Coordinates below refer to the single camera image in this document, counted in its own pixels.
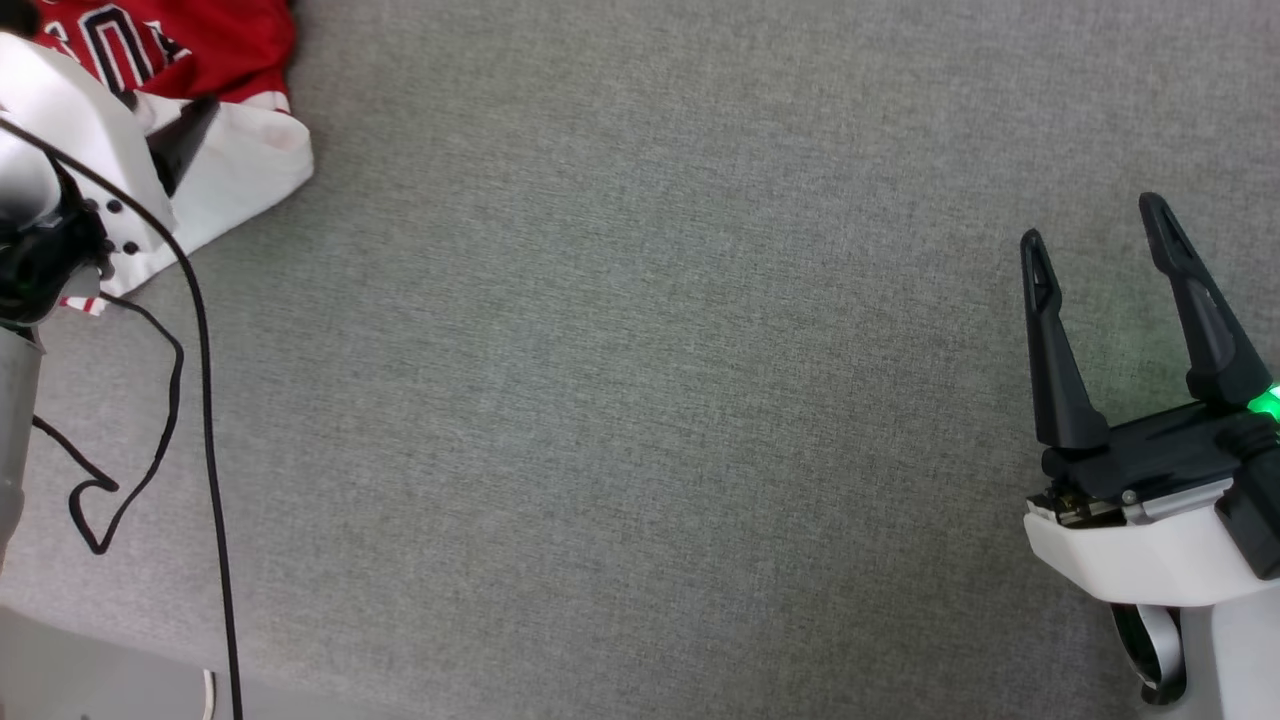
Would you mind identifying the red and white jersey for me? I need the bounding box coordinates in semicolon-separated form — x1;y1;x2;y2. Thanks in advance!
30;0;316;317

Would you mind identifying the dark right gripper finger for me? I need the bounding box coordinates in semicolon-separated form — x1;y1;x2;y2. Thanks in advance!
1139;192;1274;403
1019;228;1110;450

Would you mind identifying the grey black cable loop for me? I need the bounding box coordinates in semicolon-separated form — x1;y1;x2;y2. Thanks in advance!
1110;603;1189;707

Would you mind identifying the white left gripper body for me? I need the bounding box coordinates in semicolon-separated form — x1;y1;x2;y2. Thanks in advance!
0;32;178;286

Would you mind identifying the long black cable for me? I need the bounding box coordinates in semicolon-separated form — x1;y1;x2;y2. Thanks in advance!
0;117;245;720

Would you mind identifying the thin looped black cable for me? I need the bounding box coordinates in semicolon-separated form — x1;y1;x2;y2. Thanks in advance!
32;293;187;557

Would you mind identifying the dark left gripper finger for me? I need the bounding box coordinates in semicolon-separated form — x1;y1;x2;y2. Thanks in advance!
148;97;222;197

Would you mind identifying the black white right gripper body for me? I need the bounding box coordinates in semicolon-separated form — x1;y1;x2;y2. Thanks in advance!
1022;385;1280;607

